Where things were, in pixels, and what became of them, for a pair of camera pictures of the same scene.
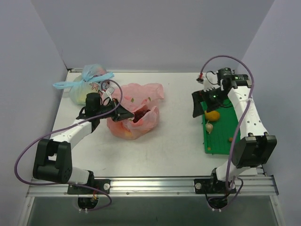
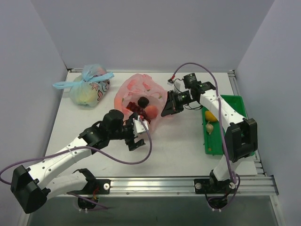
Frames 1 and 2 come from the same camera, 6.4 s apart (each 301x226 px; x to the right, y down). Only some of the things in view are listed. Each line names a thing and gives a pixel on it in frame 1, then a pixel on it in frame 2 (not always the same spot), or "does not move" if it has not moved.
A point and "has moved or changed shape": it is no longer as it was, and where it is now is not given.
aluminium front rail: (247, 187) does not move
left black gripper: (115, 111) → (131, 138)
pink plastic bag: (133, 98) has moved or changed shape
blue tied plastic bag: (90, 81) does not move
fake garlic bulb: (209, 127) does not move
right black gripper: (202, 98) → (174, 103)
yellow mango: (212, 116) does not move
